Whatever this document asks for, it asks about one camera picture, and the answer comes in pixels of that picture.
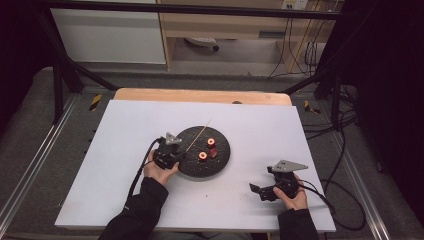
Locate round black plate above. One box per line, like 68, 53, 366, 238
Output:
173, 125, 232, 178

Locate white cabinet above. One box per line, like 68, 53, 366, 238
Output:
49, 8, 167, 65

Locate wooden shelf desk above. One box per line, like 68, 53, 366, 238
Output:
156, 0, 334, 73

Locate hanging black cables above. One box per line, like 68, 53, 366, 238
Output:
268, 9, 329, 79

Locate thin wooden skewer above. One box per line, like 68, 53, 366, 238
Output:
185, 118, 213, 153

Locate person's left hand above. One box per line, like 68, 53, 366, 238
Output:
143, 149, 180, 186

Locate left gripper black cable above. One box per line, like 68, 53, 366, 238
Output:
128, 137, 165, 198

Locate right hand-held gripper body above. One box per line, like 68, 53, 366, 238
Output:
266, 159, 309, 200

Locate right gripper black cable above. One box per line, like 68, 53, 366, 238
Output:
298, 179, 367, 232

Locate black metal frame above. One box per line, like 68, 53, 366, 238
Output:
33, 0, 344, 131

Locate white chair base with wheel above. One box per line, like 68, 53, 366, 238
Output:
184, 37, 220, 53

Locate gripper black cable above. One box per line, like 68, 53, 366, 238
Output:
128, 137, 165, 198
298, 179, 367, 232

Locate person's right hand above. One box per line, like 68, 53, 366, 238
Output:
273, 186, 308, 211

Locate white wall socket strip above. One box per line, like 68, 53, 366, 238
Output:
281, 0, 309, 10

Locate aluminium floor rail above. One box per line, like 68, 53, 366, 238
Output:
0, 96, 79, 228
333, 133, 391, 240

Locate black curtain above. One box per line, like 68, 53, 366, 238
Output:
333, 0, 424, 218
0, 0, 56, 134

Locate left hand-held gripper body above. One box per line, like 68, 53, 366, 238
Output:
152, 132, 187, 170

